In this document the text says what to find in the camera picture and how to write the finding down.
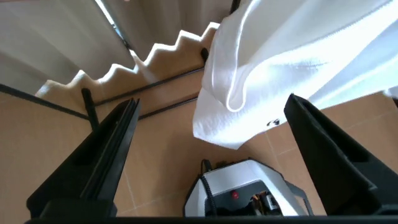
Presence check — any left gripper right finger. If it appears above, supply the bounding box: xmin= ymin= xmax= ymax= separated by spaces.
xmin=283 ymin=93 xmax=398 ymax=216

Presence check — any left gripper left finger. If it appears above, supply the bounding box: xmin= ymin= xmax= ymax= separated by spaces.
xmin=26 ymin=98 xmax=141 ymax=218

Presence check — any white printed garment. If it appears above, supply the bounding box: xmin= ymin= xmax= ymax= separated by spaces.
xmin=192 ymin=0 xmax=398 ymax=150

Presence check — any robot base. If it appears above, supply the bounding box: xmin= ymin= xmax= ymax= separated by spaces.
xmin=183 ymin=158 xmax=315 ymax=218

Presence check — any black clothes rack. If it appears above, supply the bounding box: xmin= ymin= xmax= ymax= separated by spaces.
xmin=0 ymin=0 xmax=242 ymax=131

